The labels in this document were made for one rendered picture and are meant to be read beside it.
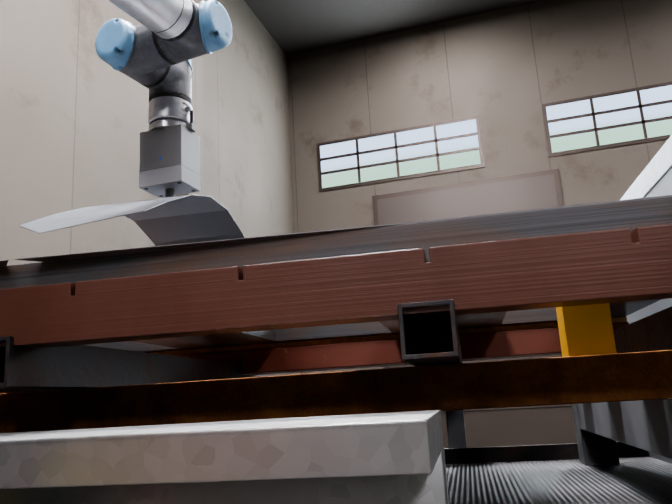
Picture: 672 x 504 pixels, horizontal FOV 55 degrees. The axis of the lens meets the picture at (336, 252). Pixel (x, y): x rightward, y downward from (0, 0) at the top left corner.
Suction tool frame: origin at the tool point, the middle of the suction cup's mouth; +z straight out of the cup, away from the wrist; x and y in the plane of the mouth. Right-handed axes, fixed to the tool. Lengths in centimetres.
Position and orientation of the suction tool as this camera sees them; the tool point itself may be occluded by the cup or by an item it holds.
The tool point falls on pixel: (170, 215)
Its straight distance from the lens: 115.4
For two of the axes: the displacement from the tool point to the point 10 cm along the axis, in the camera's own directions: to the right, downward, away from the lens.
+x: -3.2, -2.0, -9.3
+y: -9.5, 1.2, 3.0
